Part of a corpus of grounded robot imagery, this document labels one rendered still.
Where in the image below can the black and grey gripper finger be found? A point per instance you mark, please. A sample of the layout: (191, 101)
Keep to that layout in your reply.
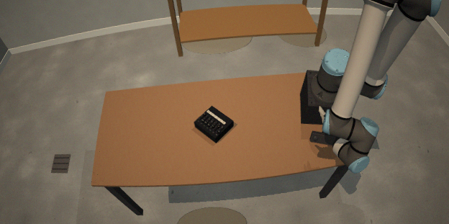
(322, 113)

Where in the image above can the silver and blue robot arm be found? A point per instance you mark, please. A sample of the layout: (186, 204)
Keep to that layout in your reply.
(344, 76)

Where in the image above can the black lighting desk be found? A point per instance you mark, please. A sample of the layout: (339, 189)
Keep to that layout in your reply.
(214, 124)

